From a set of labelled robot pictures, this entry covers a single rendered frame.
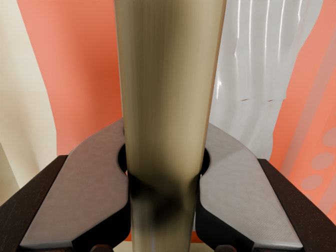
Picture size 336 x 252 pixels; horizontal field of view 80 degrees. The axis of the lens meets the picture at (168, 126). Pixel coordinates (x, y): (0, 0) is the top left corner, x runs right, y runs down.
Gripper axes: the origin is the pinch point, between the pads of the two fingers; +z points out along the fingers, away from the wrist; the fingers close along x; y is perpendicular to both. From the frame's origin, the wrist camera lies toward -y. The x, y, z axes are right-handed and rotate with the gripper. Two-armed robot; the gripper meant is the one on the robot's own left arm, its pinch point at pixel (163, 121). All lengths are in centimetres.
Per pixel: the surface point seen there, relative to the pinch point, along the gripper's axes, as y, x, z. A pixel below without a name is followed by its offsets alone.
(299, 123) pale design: 2.6, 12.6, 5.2
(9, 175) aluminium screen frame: 8.8, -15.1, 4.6
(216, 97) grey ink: 0.1, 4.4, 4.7
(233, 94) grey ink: -0.3, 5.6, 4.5
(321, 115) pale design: 1.7, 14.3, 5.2
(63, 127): 3.6, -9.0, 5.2
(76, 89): -0.1, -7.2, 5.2
